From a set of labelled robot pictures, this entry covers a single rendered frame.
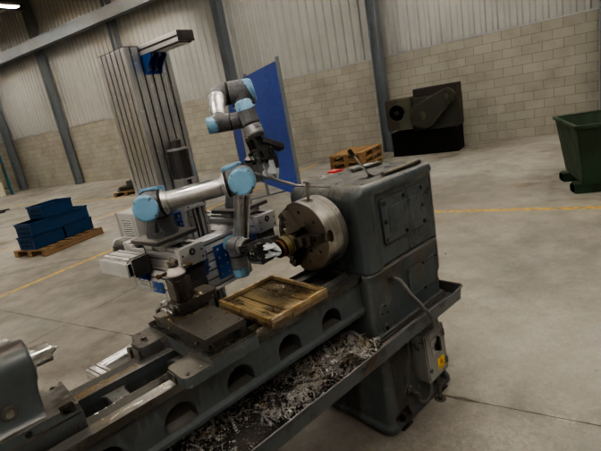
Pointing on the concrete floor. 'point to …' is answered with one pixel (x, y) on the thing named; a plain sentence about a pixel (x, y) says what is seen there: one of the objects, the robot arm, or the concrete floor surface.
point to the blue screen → (272, 124)
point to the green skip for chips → (580, 150)
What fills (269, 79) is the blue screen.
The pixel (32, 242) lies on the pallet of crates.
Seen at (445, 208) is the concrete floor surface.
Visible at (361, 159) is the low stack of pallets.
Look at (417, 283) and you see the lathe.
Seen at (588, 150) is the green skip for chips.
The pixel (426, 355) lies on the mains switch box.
